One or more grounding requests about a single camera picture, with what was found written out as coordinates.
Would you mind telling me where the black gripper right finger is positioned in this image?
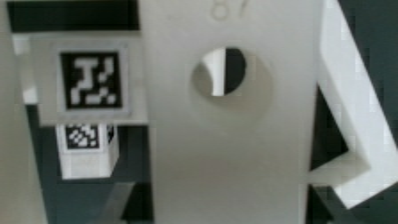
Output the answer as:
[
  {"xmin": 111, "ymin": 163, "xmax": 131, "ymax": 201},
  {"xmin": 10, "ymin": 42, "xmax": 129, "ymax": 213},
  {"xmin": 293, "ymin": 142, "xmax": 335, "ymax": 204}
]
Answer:
[{"xmin": 307, "ymin": 186, "xmax": 355, "ymax": 224}]

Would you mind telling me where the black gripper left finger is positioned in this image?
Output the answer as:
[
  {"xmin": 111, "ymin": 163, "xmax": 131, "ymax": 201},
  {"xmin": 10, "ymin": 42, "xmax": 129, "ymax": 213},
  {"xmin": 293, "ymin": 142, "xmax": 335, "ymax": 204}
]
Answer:
[{"xmin": 95, "ymin": 182, "xmax": 152, "ymax": 224}]

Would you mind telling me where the white chair back frame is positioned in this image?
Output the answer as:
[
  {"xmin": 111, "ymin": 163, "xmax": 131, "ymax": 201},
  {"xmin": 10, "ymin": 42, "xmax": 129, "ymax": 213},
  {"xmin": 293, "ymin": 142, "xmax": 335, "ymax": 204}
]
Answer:
[{"xmin": 0, "ymin": 0, "xmax": 398, "ymax": 224}]

